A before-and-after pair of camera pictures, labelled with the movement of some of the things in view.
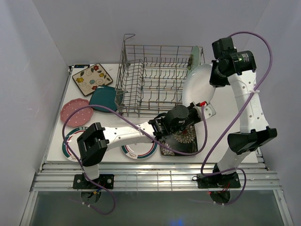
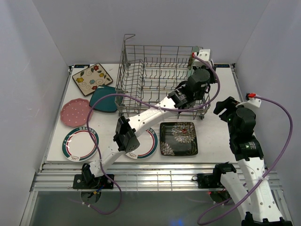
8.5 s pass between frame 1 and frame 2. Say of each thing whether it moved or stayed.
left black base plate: stayed
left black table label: stayed
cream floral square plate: stayed
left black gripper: moved
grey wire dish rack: stayed
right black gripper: moved
